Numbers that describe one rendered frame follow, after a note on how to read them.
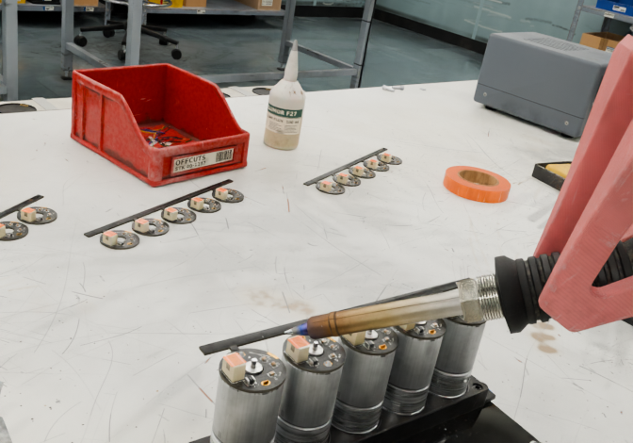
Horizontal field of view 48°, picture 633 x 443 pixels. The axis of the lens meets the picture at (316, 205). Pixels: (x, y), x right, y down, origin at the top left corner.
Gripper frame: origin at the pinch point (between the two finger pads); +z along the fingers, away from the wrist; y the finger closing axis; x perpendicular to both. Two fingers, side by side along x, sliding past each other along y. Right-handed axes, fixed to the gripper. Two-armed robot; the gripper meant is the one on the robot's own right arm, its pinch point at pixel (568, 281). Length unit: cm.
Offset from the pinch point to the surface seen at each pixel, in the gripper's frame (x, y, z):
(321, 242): -2.2, -24.7, 15.8
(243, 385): -5.2, 0.2, 10.4
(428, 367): 1.6, -5.8, 8.4
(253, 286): -4.9, -16.9, 17.3
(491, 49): 6, -73, 3
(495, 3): 67, -565, 19
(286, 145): -7.8, -41.9, 18.3
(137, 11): -76, -246, 92
